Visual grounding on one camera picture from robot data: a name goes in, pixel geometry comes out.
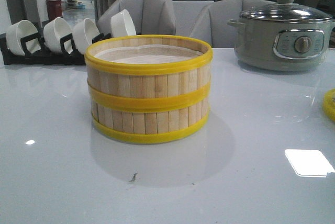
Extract grey upholstered chair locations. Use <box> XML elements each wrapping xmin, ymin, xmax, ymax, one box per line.
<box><xmin>189</xmin><ymin>0</ymin><xmax>271</xmax><ymax>48</ymax></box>
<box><xmin>96</xmin><ymin>0</ymin><xmax>176</xmax><ymax>35</ymax></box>

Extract grey upholstered chair left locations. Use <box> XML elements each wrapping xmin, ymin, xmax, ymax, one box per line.
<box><xmin>96</xmin><ymin>0</ymin><xmax>176</xmax><ymax>35</ymax></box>

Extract white liner paper upper drawer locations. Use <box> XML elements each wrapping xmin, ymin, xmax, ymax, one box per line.
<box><xmin>95</xmin><ymin>44</ymin><xmax>202</xmax><ymax>64</ymax></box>

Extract red bin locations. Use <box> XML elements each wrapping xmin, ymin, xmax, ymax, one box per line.
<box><xmin>46</xmin><ymin>0</ymin><xmax>63</xmax><ymax>21</ymax></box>

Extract grey-green electric cooking pot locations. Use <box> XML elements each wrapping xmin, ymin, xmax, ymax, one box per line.
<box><xmin>227</xmin><ymin>18</ymin><xmax>334</xmax><ymax>72</ymax></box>

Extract bamboo steamer drawer yellow rims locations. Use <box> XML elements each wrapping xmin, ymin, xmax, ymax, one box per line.
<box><xmin>91</xmin><ymin>97</ymin><xmax>209</xmax><ymax>144</ymax></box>

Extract black bowl rack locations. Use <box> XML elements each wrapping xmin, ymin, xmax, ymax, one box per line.
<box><xmin>0</xmin><ymin>31</ymin><xmax>113</xmax><ymax>66</ymax></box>

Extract grey upholstered chair right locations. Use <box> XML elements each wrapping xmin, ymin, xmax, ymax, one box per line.
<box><xmin>189</xmin><ymin>0</ymin><xmax>271</xmax><ymax>48</ymax></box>

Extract white bowl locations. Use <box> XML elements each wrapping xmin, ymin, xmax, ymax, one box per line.
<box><xmin>43</xmin><ymin>17</ymin><xmax>72</xmax><ymax>53</ymax></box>
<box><xmin>72</xmin><ymin>18</ymin><xmax>100</xmax><ymax>54</ymax></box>
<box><xmin>110</xmin><ymin>9</ymin><xmax>137</xmax><ymax>38</ymax></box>
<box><xmin>5</xmin><ymin>19</ymin><xmax>42</xmax><ymax>57</ymax></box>

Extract glass pot lid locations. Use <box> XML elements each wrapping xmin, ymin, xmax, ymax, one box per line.
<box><xmin>240</xmin><ymin>0</ymin><xmax>332</xmax><ymax>23</ymax></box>

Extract yellow woven bamboo steamer lid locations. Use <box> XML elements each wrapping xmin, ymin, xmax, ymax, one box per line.
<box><xmin>322</xmin><ymin>88</ymin><xmax>335</xmax><ymax>122</ymax></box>

